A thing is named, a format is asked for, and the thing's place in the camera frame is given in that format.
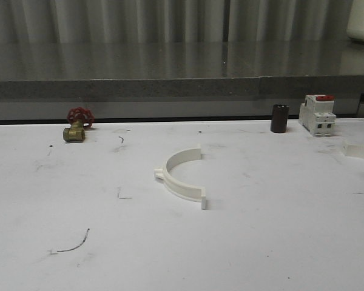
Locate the white half pipe clamp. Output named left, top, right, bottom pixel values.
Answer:
left=153, top=144, right=207, bottom=210

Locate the grey stone counter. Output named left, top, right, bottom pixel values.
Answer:
left=0, top=41, right=364, bottom=123

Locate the dark brown cylinder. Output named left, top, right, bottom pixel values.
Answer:
left=271, top=104, right=289, bottom=133

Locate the brass valve red handwheel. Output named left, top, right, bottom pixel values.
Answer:
left=62, top=107, right=95, bottom=142

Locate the white container on counter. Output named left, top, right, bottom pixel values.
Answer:
left=346, top=0, right=364, bottom=42

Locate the white circuit breaker red switch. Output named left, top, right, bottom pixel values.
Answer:
left=298, top=95, right=336, bottom=136

